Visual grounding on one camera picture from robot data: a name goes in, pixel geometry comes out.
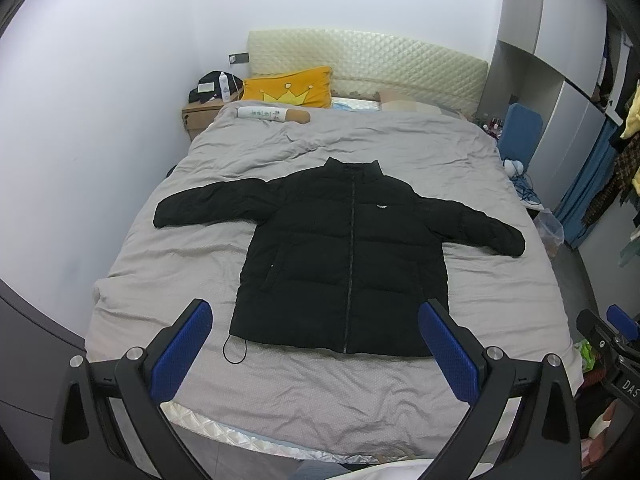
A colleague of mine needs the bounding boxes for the black puffer jacket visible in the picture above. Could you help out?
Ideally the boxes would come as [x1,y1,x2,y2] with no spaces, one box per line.
[153,159,525,358]

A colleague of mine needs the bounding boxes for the hanging clothes in wardrobe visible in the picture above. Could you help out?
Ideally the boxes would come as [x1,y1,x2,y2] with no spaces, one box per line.
[554,48,639,249]

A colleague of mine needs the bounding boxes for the clear plastic bin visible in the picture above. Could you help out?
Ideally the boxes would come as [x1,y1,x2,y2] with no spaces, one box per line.
[534,209,564,259]

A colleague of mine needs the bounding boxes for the blue chair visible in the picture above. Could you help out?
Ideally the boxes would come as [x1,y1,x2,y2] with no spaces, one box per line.
[497,103,544,169]

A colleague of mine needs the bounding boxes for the cardboard box nightstand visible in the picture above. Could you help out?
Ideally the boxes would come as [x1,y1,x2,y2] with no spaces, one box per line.
[181,99,224,141]

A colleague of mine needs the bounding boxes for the pink pillow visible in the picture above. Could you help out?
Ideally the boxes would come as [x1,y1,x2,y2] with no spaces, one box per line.
[378,90,442,115]

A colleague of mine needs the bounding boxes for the white brown bolster pillow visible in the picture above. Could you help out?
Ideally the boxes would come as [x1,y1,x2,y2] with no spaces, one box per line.
[236,106,310,124]

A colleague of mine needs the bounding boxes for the black bag on nightstand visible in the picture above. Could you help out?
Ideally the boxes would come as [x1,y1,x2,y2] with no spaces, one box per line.
[188,70,243,103]

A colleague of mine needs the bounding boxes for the white spray bottle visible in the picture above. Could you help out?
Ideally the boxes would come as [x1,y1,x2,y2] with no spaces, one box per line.
[218,72,231,103]

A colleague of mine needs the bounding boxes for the cream quilted headboard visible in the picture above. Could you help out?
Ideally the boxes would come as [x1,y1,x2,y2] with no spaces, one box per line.
[247,28,489,117]

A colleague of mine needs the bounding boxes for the yellow crown pillow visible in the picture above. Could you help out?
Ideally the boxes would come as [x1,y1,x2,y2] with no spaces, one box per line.
[242,66,332,108]

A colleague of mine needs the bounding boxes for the wall power socket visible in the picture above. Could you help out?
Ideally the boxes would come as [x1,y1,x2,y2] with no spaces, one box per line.
[228,52,250,65]

